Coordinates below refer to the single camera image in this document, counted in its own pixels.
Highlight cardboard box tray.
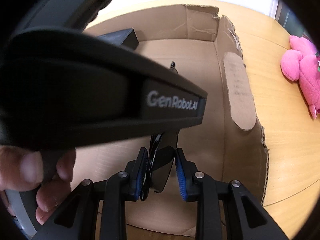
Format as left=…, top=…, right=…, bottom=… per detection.
left=71, top=4, right=268, bottom=237

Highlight person left hand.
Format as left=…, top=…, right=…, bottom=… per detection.
left=1, top=146, right=76, bottom=225

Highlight black product box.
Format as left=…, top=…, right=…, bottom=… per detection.
left=97, top=28, right=139, bottom=51

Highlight pink plush toy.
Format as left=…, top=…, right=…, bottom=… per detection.
left=280, top=35, right=319, bottom=119

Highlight black sunglasses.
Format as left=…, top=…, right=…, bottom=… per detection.
left=139, top=61, right=180, bottom=202

